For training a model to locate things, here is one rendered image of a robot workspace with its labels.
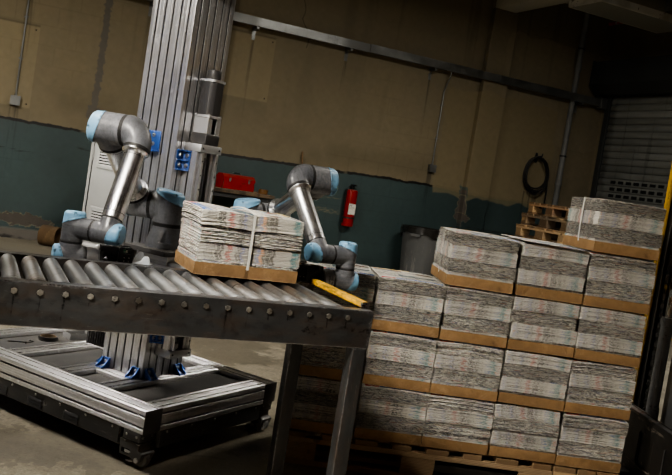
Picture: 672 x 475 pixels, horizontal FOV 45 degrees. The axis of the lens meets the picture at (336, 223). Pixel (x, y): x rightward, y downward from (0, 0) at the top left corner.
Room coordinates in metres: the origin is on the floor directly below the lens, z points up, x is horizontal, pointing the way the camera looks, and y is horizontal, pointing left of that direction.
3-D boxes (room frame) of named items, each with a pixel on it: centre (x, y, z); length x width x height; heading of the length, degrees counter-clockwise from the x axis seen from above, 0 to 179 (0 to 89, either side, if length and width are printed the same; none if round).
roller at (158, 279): (2.55, 0.51, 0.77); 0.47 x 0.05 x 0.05; 24
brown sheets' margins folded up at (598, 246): (3.59, -1.21, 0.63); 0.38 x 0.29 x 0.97; 4
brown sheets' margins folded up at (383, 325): (3.54, -0.49, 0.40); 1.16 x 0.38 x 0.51; 94
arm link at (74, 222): (2.78, 0.87, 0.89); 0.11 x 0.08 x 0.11; 79
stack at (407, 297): (3.54, -0.48, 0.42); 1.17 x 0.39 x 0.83; 94
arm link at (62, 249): (2.78, 0.89, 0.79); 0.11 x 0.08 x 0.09; 115
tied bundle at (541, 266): (3.57, -0.91, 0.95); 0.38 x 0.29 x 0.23; 5
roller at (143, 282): (2.52, 0.56, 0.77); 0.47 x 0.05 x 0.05; 24
